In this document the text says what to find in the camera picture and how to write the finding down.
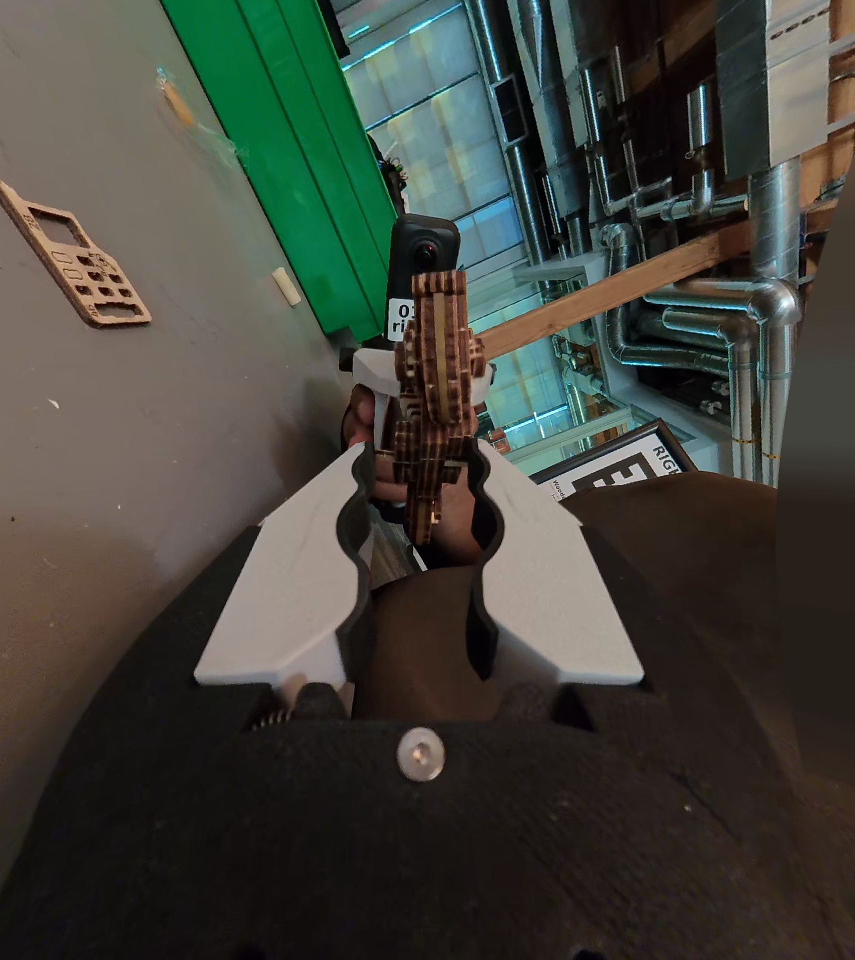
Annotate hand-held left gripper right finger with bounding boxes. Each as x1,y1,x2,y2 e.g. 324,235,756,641
465,438,646,687

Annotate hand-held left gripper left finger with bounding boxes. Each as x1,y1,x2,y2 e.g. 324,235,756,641
193,446,380,706

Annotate wooden motorcycle model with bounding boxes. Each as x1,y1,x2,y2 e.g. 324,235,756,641
392,270,490,545

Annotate grey desk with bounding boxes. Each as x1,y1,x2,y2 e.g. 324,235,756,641
0,0,369,954

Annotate person's right hand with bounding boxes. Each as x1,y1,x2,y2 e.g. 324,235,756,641
341,384,486,571

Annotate dark shaggy object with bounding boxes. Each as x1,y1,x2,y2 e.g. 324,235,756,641
366,133,408,217

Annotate black framed sign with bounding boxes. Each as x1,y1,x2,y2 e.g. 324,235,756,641
528,418,696,505

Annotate green plastic bin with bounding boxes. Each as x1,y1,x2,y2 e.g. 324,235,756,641
159,0,400,340

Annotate wooden ceiling beam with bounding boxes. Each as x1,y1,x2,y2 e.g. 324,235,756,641
472,217,753,363

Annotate clear plastic bag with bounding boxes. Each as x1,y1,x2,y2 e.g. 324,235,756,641
156,66,243,165

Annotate group of metal pipes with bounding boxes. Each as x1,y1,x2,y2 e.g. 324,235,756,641
465,0,805,489

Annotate small wooden cut-out piece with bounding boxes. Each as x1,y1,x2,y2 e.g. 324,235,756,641
0,177,153,329

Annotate silver ventilation duct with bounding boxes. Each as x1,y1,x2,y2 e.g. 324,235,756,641
712,0,855,181

